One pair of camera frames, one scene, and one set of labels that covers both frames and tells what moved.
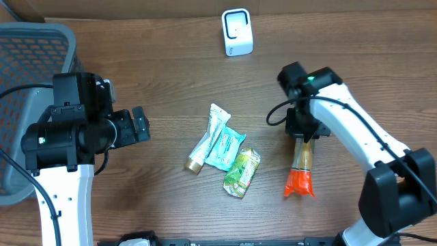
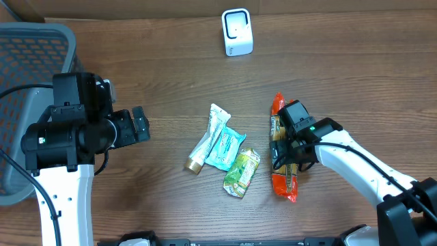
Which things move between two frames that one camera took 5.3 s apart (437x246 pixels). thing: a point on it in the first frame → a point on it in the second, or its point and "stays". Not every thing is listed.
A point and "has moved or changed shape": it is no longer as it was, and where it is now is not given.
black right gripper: x=307 y=130 → x=278 y=150
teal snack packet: x=224 y=149 stays
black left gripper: x=139 y=124 stays
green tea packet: x=242 y=172 stays
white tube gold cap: x=219 y=118 stays
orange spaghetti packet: x=300 y=176 has moved or changed shape
